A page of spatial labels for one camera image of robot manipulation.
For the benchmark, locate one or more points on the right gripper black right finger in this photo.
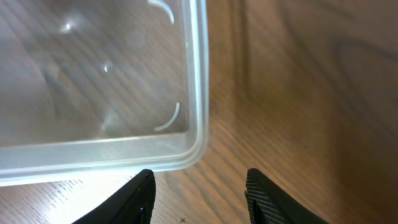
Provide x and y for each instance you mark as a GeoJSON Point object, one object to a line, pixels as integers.
{"type": "Point", "coordinates": [269, 204]}

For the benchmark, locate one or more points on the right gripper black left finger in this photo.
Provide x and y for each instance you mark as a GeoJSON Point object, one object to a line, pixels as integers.
{"type": "Point", "coordinates": [133, 203]}

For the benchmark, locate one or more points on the clear plastic storage container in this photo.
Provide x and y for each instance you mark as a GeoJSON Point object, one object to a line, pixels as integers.
{"type": "Point", "coordinates": [99, 86]}

